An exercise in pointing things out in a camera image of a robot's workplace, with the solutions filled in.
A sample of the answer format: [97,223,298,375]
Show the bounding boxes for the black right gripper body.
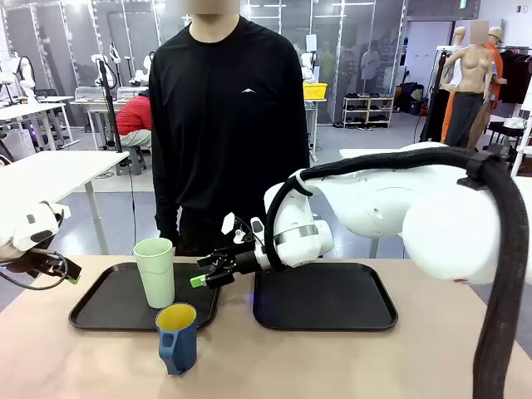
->
[226,248,268,278]

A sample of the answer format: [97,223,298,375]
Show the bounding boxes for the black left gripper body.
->
[0,249,64,278]

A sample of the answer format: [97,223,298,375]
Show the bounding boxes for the tall pale green cup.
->
[132,237,176,310]

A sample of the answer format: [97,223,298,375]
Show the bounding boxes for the black plastic tray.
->
[253,261,399,333]
[68,261,221,333]

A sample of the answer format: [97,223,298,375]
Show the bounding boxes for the blue mug yellow inside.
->
[155,303,199,377]

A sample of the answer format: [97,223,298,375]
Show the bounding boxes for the person in black shirt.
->
[148,0,312,258]

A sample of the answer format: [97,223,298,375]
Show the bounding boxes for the grey step stool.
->
[115,145,147,176]

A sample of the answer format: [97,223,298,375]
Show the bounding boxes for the white background desk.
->
[0,95,82,153]

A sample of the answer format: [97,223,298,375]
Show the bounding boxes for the seated person in red jacket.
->
[115,90,152,149]

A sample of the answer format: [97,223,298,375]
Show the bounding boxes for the black tripod stand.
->
[95,57,125,154]

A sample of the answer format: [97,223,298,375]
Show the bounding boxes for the yellow plastic basket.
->
[302,82,328,101]

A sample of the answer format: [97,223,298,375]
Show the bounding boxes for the wooden shoe rack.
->
[342,92,395,130]

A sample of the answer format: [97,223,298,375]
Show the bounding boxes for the bare beige mannequin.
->
[439,20,496,150]

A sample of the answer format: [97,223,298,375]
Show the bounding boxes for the mannequin in orange garment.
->
[441,27,506,145]

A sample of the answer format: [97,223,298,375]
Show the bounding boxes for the dark clothes on rack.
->
[497,47,532,106]

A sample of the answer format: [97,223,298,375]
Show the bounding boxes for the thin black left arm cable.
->
[0,251,70,291]

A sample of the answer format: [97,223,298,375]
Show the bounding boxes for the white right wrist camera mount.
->
[220,212,266,247]

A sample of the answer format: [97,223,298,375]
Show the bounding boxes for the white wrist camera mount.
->
[12,201,71,253]
[220,212,266,247]

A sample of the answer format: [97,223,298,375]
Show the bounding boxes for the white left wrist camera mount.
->
[12,201,71,253]

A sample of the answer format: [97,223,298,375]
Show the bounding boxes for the black braided right arm cable sleeve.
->
[264,148,532,399]

